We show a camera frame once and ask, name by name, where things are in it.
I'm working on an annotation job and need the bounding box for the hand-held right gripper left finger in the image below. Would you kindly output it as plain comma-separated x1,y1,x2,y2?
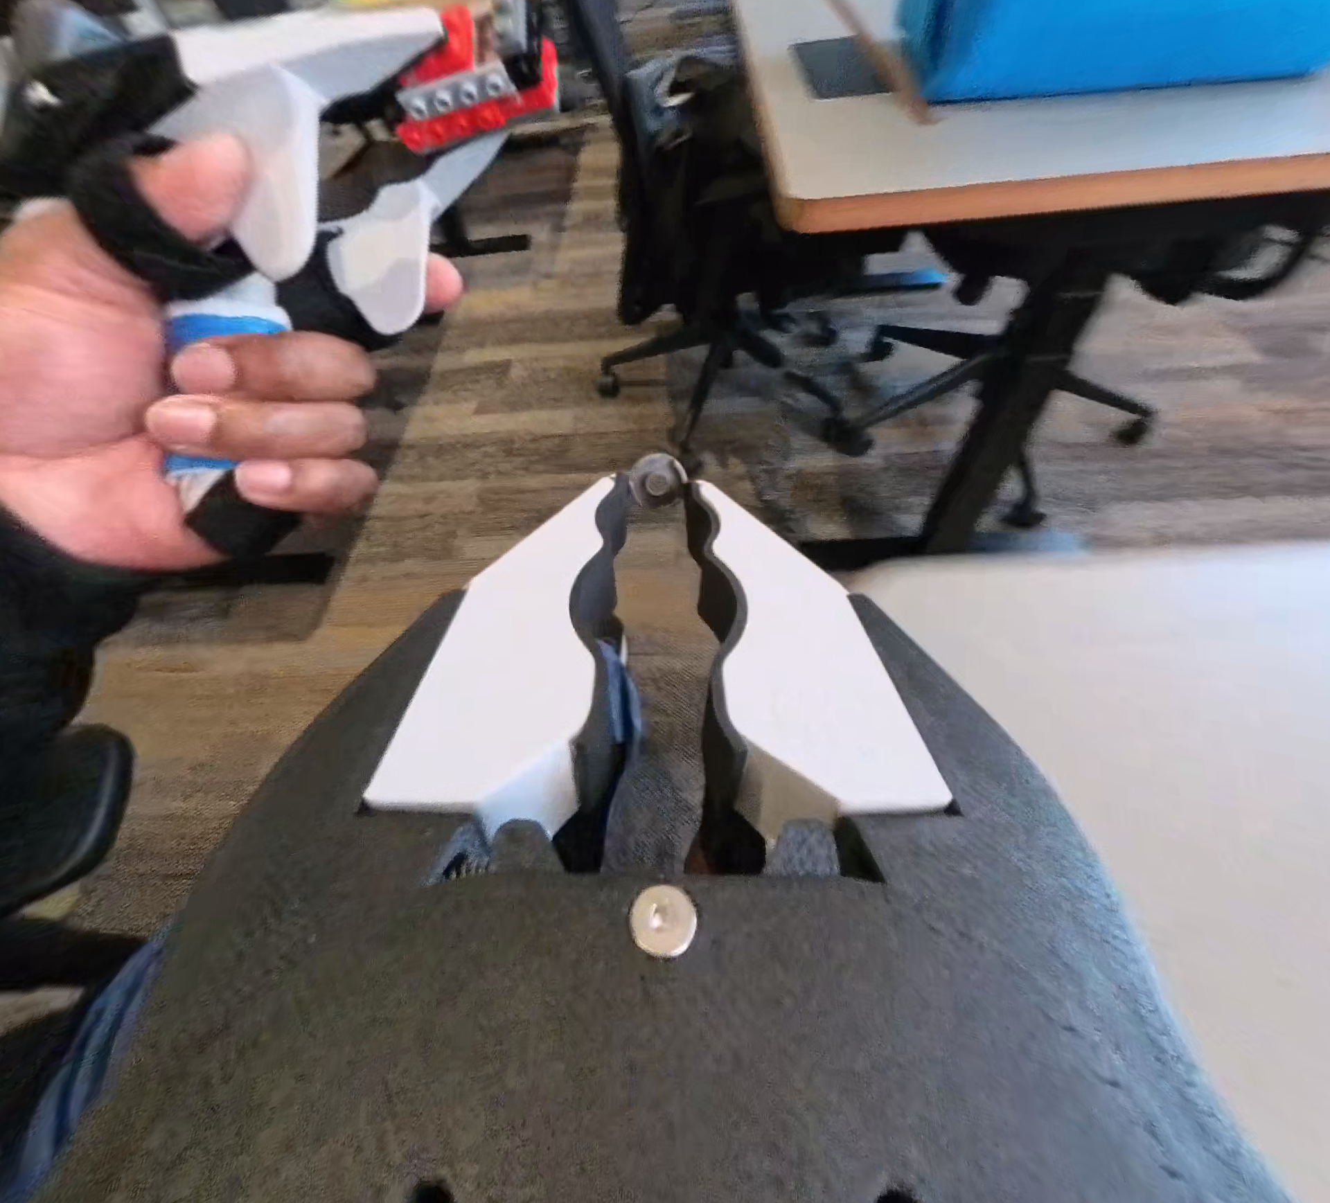
363,475,629,826

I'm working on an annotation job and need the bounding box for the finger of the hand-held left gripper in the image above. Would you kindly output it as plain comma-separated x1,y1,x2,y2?
152,6,450,135
317,128,513,236

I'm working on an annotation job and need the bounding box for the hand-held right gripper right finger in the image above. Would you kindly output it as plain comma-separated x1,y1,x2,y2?
681,479,952,830

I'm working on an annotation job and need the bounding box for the red and grey brick assembly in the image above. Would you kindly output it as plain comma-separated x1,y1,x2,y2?
393,0,562,157

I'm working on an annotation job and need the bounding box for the small metal screw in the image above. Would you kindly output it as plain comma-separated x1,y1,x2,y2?
627,455,691,508

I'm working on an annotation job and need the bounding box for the person's left forearm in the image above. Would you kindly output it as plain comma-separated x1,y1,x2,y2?
0,502,140,756

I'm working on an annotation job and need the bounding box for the black desk mat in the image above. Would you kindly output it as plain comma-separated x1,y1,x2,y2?
789,35,897,101

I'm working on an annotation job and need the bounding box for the white desk with wooden edge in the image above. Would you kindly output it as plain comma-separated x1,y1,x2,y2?
724,0,1330,560

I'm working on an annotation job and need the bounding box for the person's left hand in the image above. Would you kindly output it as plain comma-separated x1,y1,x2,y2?
0,131,462,571

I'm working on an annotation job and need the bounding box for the black office chair with jacket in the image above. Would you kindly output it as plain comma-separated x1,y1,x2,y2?
596,49,870,458

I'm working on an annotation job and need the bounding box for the thin wooden stick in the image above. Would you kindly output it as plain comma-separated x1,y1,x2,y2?
808,0,940,125

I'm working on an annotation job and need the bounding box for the black chair armrest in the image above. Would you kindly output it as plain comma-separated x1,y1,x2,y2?
0,725,139,918

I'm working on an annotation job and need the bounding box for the person's leg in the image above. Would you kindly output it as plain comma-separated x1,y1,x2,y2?
13,636,707,1203

